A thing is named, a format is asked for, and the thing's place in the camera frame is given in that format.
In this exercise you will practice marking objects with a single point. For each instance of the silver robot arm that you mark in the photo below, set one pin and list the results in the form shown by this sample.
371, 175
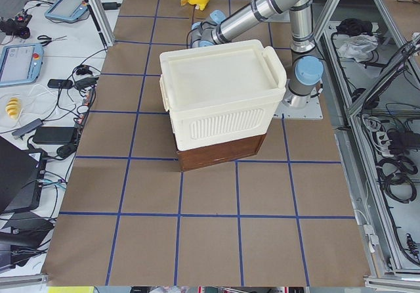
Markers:
307, 69

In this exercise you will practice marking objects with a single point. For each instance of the dark wooden cabinet shell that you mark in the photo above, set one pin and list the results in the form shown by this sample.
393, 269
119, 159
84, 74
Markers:
204, 156

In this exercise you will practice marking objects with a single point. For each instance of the cream plastic storage box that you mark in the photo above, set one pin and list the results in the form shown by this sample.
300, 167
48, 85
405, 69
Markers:
221, 93

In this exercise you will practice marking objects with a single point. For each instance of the black power adapter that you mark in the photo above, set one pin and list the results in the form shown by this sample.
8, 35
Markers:
54, 135

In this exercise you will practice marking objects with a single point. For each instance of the blue teach pendant far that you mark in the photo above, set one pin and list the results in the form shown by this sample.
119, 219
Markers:
68, 11

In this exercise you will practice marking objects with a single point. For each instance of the blue teach pendant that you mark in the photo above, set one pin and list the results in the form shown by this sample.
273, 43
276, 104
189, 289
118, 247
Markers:
21, 64
68, 11

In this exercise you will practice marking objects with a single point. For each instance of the black laptop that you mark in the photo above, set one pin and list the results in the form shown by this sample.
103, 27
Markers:
21, 171

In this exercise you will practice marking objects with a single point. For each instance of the yellow toy on desk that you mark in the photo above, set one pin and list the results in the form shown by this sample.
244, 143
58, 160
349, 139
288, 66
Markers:
13, 108

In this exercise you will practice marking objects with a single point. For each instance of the blue teach pendant near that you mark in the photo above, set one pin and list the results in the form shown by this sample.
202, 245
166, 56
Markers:
21, 64

